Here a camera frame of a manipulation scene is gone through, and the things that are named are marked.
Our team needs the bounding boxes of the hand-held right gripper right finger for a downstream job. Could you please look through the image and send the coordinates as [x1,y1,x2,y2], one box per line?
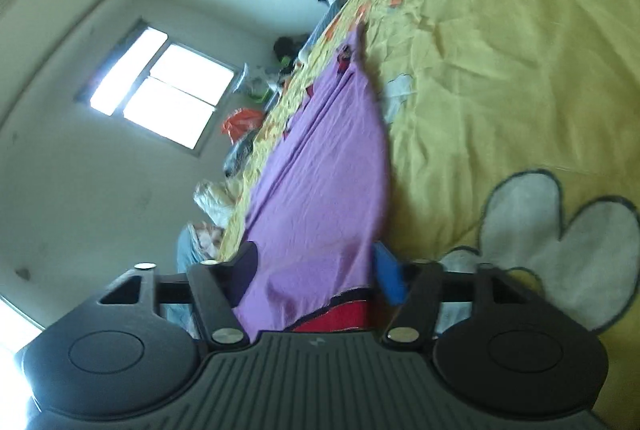
[372,242,543,352]

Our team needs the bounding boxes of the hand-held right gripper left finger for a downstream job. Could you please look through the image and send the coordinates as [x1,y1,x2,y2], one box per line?
[95,242,258,352]

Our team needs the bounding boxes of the purple sweater with red collar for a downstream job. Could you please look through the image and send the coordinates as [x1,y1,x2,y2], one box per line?
[234,22,401,346]

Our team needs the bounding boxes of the dark patterned clothes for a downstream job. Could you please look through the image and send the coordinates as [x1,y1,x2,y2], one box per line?
[222,137,257,179]

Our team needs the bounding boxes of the blue cloth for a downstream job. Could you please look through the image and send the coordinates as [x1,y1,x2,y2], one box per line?
[165,222,226,338]

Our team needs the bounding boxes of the white quilt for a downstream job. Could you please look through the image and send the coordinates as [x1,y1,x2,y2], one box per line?
[194,180,248,231]

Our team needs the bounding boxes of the orange plastic bag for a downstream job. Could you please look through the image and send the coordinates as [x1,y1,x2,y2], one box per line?
[221,107,263,143]

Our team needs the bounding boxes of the window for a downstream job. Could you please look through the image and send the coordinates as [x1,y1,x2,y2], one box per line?
[75,20,241,158]

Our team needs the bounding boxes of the floral pillow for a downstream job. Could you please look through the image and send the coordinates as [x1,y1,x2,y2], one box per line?
[235,64,281,101]

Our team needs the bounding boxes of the yellow floral bedsheet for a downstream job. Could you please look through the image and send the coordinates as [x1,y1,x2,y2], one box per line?
[215,0,640,351]

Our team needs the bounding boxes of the green plastic chair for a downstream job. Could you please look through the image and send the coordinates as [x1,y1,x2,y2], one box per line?
[247,54,297,103]

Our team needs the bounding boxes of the black bag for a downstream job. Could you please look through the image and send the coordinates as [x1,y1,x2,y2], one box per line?
[274,36,307,60]

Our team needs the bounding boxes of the blue quilted blanket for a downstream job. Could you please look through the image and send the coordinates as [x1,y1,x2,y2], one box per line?
[299,2,347,63]

